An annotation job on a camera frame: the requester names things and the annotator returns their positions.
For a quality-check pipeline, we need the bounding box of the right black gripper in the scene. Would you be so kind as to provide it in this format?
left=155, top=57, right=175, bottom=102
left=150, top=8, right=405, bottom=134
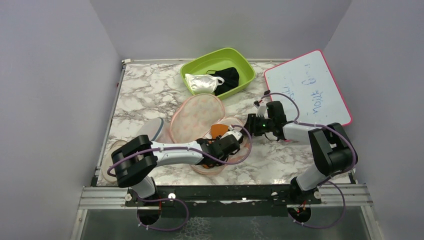
left=240, top=113, right=275, bottom=137

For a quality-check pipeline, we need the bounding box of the orange bra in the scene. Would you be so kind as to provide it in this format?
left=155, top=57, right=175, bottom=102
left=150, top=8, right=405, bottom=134
left=201, top=123, right=228, bottom=169

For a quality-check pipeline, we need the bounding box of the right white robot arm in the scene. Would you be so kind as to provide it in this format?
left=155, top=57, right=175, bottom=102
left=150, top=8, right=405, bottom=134
left=244, top=101, right=358, bottom=204

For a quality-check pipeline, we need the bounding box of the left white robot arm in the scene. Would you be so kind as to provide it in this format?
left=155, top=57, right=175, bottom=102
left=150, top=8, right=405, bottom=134
left=107, top=131, right=243, bottom=206

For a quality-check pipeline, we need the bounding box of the black bra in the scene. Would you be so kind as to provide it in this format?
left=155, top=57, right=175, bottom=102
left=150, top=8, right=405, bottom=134
left=206, top=67, right=240, bottom=96

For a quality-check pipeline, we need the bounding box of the white satin bra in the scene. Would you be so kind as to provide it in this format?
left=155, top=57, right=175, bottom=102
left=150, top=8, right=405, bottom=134
left=184, top=73, right=225, bottom=95

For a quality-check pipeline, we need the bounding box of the white mesh laundry bag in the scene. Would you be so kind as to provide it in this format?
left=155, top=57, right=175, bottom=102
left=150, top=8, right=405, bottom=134
left=136, top=117, right=173, bottom=144

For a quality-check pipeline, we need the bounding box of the beige bra cup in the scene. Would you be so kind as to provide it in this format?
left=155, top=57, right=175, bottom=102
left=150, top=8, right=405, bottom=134
left=100, top=140, right=127, bottom=184

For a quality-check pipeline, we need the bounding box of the pink framed whiteboard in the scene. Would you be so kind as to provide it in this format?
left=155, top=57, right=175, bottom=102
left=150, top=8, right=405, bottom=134
left=264, top=50, right=353, bottom=144

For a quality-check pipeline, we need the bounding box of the green plastic basin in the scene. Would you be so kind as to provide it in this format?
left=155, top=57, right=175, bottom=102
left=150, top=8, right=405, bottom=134
left=180, top=47, right=256, bottom=100

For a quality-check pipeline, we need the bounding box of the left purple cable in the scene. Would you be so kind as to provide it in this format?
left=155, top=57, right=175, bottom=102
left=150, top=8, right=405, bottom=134
left=106, top=124, right=253, bottom=177

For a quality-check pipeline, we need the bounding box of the purple cable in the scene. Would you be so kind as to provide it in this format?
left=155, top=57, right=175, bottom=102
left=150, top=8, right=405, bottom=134
left=106, top=124, right=253, bottom=177
left=253, top=92, right=359, bottom=178

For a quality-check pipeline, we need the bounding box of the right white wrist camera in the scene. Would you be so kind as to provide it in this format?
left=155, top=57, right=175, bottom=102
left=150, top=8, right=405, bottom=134
left=256, top=104, right=267, bottom=117

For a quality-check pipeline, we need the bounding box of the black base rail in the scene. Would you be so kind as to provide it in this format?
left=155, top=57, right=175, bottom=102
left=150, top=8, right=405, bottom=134
left=124, top=184, right=322, bottom=220

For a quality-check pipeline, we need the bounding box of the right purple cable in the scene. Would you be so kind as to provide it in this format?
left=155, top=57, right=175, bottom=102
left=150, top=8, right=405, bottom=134
left=253, top=92, right=359, bottom=178

